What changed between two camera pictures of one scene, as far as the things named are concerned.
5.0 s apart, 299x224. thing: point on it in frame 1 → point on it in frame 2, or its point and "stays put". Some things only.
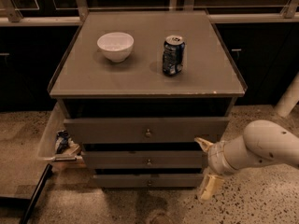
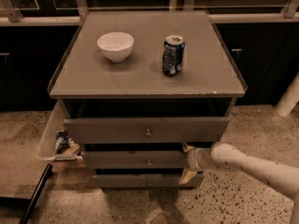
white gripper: x=216 y=157 → x=193 y=160
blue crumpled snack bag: x=63 y=141 stays put
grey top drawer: x=149 y=130 stays put
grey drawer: x=145 y=160 stays put
